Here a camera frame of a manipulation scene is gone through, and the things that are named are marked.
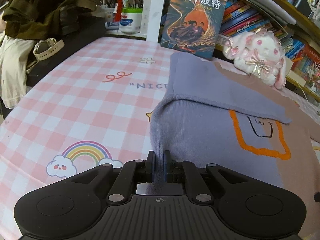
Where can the white carton box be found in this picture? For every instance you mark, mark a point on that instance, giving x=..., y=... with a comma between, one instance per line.
x=145, y=15

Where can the red figurine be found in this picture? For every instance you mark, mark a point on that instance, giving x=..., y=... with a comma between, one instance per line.
x=118, y=5

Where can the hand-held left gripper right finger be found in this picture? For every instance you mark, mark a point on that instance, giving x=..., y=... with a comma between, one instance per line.
x=166, y=168

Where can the white shelf post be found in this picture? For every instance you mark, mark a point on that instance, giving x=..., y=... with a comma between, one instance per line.
x=158, y=7

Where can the row of colourful books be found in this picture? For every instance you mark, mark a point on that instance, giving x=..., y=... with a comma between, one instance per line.
x=247, y=20

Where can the white wristwatch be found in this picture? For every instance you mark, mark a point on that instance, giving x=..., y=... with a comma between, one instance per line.
x=45, y=48

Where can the white jar with green lid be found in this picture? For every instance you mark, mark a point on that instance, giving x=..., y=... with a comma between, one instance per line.
x=130, y=20

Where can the white and pink plush bunny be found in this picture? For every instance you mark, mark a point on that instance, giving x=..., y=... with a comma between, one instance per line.
x=260, y=52

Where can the purple and beige sweater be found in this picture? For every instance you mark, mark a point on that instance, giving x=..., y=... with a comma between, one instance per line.
x=200, y=130

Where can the olive green jacket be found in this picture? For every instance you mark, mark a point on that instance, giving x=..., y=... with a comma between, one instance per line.
x=32, y=7

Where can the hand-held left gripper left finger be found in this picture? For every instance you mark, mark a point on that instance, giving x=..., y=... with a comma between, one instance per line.
x=151, y=168

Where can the cream garment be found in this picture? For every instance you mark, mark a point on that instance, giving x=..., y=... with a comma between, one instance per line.
x=13, y=65

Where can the pink checked tablecloth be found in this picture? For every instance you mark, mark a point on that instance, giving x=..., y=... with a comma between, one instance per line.
x=87, y=92

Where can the white tablet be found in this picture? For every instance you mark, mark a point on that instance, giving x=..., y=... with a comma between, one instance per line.
x=270, y=3

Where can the illustrated fantasy novel book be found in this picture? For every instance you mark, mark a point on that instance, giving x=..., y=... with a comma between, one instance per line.
x=193, y=17

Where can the black bag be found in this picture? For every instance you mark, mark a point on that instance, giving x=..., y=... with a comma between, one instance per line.
x=75, y=15

